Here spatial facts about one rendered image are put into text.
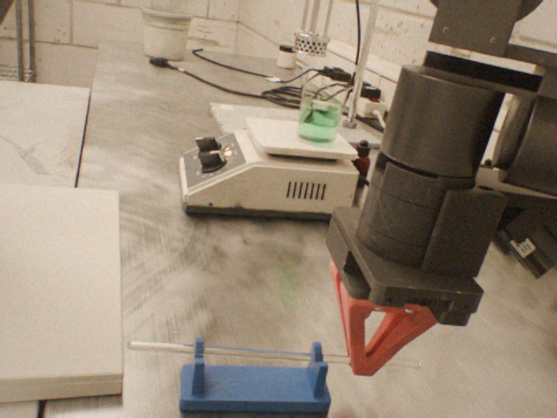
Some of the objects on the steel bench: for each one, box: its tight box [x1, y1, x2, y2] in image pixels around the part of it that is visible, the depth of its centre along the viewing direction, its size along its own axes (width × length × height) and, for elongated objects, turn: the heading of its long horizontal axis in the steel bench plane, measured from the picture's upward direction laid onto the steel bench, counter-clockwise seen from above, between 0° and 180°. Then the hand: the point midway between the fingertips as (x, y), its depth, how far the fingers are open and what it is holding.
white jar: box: [277, 45, 298, 69], centre depth 170 cm, size 6×6×6 cm
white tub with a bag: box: [141, 0, 193, 61], centre depth 149 cm, size 14×14×21 cm
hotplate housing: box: [179, 129, 360, 220], centre depth 67 cm, size 22×13×8 cm, turn 82°
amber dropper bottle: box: [350, 139, 371, 188], centre depth 77 cm, size 3×3×7 cm
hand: (364, 362), depth 36 cm, fingers closed, pressing on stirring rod
